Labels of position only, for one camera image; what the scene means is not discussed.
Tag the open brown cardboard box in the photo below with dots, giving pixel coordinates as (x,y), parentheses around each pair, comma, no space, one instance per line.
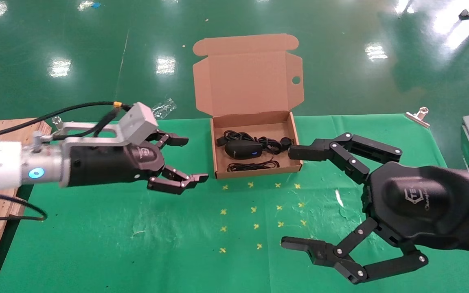
(250,81)

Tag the small blue floor scrap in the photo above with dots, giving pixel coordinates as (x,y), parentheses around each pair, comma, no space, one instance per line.
(95,5)

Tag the clear crumpled plastic wrapper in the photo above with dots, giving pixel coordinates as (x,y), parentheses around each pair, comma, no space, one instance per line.
(165,108)

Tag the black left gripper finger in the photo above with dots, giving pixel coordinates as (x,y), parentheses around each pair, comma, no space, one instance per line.
(175,140)
(181,183)

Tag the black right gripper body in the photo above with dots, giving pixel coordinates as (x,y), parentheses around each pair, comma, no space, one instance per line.
(419,201)

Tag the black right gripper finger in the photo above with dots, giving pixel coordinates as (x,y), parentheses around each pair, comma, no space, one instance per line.
(312,151)
(320,252)

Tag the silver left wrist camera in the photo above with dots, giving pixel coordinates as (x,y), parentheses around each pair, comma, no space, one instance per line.
(136,122)

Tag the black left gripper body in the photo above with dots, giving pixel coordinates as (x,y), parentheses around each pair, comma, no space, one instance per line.
(104,165)

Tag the silver binder clip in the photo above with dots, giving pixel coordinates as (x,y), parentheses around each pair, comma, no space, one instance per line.
(57,120)
(417,119)

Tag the green table cloth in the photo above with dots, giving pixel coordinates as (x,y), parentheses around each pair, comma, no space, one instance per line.
(193,219)

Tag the small white paper scrap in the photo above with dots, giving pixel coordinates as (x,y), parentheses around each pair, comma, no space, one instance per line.
(339,198)

